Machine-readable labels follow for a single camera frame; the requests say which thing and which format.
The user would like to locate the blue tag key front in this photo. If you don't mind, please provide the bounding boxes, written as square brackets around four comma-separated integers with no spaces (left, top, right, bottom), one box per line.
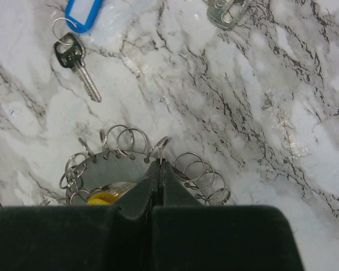
[51,0,103,103]

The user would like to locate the black white tag key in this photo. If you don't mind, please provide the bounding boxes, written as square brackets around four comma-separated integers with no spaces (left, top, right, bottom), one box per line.
[204,0,252,30]

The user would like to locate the yellow tag key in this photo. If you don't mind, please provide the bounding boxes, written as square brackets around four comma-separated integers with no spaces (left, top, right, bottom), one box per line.
[87,182,137,206]

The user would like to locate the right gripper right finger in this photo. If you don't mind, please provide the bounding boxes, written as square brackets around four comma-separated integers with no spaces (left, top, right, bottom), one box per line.
[152,162,303,270]

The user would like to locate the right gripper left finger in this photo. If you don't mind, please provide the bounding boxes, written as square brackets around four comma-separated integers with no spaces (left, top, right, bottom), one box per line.
[0,161,160,270]

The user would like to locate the metal keyring disc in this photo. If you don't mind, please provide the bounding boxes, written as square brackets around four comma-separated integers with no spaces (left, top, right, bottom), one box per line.
[46,125,231,206]

